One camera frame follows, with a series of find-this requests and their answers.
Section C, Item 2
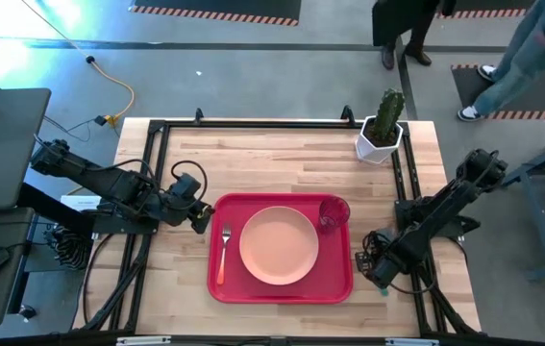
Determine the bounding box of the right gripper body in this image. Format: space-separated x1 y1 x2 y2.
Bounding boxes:
367 237 415 288

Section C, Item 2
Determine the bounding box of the fork with orange handle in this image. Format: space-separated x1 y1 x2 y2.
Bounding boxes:
215 221 233 286

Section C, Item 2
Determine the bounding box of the person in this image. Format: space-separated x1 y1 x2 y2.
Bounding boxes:
371 0 458 72
457 0 545 122

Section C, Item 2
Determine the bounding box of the pink faceted plastic cup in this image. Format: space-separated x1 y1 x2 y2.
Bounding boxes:
317 195 352 235

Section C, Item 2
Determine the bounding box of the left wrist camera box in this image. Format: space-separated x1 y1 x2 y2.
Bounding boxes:
170 172 205 206

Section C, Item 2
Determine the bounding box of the grey metal table frame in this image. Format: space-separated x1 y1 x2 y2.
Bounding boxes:
492 125 545 283

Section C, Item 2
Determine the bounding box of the red plastic tray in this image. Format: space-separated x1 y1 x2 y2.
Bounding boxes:
206 191 355 306

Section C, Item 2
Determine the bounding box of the white label card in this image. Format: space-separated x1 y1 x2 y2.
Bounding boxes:
60 194 103 212

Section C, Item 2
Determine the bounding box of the black aluminium table frame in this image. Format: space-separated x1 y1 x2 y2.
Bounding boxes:
79 106 483 337

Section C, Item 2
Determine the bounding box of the yellow extension cable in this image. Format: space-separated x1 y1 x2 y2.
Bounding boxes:
20 0 136 129

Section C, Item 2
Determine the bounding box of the white angular plant pot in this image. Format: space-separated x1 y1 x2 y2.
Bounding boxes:
354 114 405 166

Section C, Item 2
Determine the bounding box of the black desk support bar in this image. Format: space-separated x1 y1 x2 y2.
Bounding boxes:
15 182 98 236

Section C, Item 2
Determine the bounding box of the orange round plate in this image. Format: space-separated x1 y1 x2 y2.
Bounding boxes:
238 205 320 286

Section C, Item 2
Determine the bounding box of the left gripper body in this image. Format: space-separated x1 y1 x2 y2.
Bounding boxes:
161 194 209 227

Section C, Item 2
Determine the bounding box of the black coiled cable sleeve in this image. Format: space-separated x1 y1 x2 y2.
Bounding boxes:
43 224 93 271

